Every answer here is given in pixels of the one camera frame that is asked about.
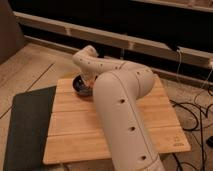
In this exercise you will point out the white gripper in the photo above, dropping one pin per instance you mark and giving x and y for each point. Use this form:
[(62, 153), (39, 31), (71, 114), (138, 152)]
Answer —
[(88, 77)]

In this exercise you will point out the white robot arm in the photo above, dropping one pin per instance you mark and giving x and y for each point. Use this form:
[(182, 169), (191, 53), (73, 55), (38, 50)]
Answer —
[(116, 85)]

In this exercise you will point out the dark ceramic bowl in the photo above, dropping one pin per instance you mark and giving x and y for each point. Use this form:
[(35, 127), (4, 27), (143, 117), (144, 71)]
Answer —
[(82, 88)]

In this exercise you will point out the wooden cutting board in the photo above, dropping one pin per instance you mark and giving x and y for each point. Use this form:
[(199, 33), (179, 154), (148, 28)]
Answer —
[(75, 133)]

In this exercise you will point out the dark grey mat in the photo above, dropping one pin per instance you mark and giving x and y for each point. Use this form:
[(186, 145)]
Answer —
[(28, 128)]

